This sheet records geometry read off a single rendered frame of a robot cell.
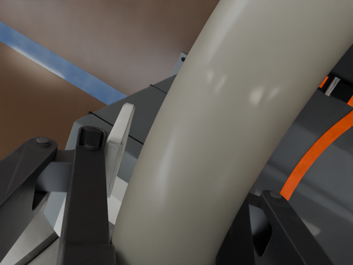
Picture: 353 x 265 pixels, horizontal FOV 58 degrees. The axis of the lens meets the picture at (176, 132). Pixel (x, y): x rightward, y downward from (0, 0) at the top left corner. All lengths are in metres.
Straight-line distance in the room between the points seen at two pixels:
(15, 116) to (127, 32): 0.83
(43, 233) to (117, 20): 1.10
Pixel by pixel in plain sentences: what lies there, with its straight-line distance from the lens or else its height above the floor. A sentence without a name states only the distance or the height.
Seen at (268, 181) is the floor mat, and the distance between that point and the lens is 1.45.
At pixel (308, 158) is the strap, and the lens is 1.40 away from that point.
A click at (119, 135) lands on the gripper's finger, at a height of 1.19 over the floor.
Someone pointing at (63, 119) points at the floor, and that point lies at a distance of 1.75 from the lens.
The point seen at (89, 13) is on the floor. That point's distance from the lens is 1.56.
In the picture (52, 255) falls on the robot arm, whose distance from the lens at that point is 0.55.
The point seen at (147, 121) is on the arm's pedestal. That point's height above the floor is 0.63.
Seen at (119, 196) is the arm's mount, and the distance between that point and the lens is 0.62.
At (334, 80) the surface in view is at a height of 0.04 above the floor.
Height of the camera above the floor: 1.31
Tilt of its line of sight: 64 degrees down
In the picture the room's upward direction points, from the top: 134 degrees counter-clockwise
